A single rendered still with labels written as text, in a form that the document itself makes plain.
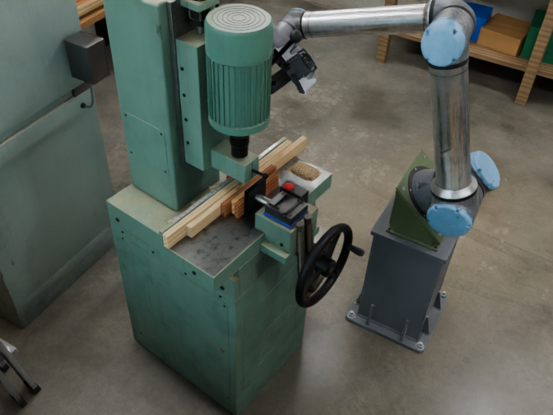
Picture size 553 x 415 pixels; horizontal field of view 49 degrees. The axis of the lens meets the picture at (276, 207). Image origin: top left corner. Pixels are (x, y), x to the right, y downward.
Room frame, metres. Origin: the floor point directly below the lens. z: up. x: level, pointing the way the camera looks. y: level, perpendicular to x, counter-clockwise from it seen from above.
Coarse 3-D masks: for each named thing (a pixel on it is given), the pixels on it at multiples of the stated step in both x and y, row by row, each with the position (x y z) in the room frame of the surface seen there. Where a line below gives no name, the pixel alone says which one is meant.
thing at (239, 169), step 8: (224, 144) 1.50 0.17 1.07; (216, 152) 1.46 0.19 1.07; (224, 152) 1.45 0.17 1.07; (248, 152) 1.46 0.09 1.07; (216, 160) 1.46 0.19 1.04; (224, 160) 1.44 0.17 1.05; (232, 160) 1.42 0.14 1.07; (240, 160) 1.42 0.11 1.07; (248, 160) 1.42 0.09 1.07; (256, 160) 1.44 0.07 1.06; (216, 168) 1.46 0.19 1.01; (224, 168) 1.44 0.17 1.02; (232, 168) 1.42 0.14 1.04; (240, 168) 1.40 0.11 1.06; (248, 168) 1.40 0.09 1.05; (256, 168) 1.44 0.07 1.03; (232, 176) 1.42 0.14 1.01; (240, 176) 1.40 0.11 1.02; (248, 176) 1.40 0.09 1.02
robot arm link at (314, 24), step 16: (432, 0) 1.74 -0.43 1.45; (448, 0) 1.70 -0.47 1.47; (288, 16) 1.92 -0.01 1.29; (304, 16) 1.90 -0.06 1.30; (320, 16) 1.88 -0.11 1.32; (336, 16) 1.85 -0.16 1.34; (352, 16) 1.82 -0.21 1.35; (368, 16) 1.80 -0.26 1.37; (384, 16) 1.77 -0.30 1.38; (400, 16) 1.75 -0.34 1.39; (416, 16) 1.73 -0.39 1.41; (432, 16) 1.69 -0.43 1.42; (304, 32) 1.88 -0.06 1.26; (320, 32) 1.86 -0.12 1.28; (336, 32) 1.83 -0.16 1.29; (352, 32) 1.81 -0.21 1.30; (368, 32) 1.79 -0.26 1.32; (384, 32) 1.77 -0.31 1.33; (400, 32) 1.75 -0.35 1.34; (416, 32) 1.73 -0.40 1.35
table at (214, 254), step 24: (288, 168) 1.61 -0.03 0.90; (312, 192) 1.49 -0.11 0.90; (192, 240) 1.24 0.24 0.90; (216, 240) 1.25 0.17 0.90; (240, 240) 1.25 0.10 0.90; (264, 240) 1.29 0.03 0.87; (192, 264) 1.15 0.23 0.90; (216, 264) 1.15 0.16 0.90; (240, 264) 1.20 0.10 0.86; (216, 288) 1.11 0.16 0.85
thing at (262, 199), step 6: (258, 180) 1.42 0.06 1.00; (264, 180) 1.43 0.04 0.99; (252, 186) 1.39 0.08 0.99; (258, 186) 1.40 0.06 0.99; (264, 186) 1.43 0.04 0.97; (246, 192) 1.36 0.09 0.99; (252, 192) 1.38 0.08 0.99; (258, 192) 1.40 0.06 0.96; (264, 192) 1.43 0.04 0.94; (246, 198) 1.36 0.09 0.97; (252, 198) 1.38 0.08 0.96; (258, 198) 1.38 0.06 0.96; (264, 198) 1.38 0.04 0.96; (246, 204) 1.36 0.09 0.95; (252, 204) 1.38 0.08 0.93; (258, 204) 1.40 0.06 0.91; (264, 204) 1.36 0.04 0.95; (246, 210) 1.36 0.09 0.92; (252, 210) 1.38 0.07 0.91
